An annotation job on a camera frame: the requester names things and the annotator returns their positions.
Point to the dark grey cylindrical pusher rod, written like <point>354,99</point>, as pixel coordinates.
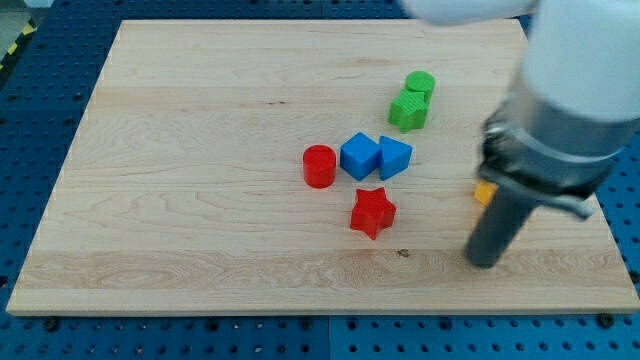
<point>498,226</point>

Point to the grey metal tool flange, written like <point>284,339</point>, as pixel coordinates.
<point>539,154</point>

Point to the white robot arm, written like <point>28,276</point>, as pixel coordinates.
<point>571,108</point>

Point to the red star block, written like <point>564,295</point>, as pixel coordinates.
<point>372,212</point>

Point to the green star block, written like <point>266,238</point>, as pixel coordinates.
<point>408,111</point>

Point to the yellow block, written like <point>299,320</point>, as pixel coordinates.
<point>484,192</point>

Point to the blue triangle block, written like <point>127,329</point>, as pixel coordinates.
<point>395,157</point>

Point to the green cylinder block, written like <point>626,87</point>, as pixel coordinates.
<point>421,82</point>

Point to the blue cube block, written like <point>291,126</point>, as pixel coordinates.
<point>359,156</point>

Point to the red cylinder block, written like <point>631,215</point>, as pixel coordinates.
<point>319,166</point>

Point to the light wooden board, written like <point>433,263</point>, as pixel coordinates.
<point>182,193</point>

